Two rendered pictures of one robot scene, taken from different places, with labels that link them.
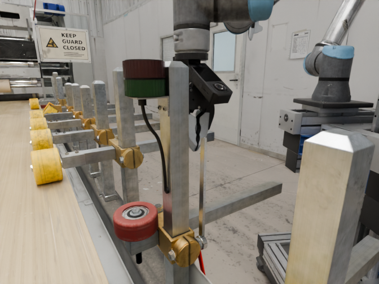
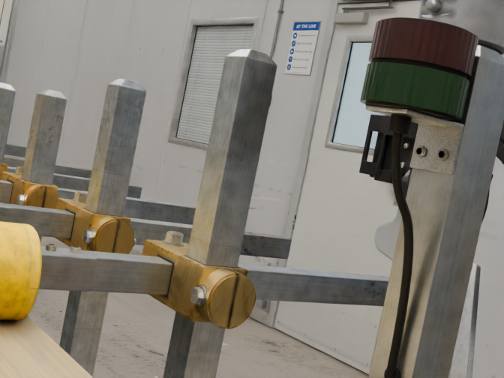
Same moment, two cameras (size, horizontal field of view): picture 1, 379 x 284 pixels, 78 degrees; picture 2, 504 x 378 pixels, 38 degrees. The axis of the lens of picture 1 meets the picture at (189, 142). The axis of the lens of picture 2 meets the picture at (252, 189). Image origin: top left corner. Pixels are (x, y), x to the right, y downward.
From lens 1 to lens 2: 0.20 m
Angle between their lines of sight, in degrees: 13
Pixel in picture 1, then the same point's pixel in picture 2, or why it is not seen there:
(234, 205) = not seen: outside the picture
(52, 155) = (24, 241)
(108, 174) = (82, 352)
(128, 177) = (196, 355)
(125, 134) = (221, 227)
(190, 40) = (475, 17)
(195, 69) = not seen: hidden behind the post
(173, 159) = (436, 290)
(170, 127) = (448, 203)
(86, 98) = (48, 127)
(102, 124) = (108, 201)
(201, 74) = not seen: hidden behind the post
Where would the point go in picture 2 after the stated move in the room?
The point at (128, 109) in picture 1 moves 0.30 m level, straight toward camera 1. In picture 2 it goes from (246, 160) to (403, 200)
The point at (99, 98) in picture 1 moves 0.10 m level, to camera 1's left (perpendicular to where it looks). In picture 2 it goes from (122, 127) to (37, 110)
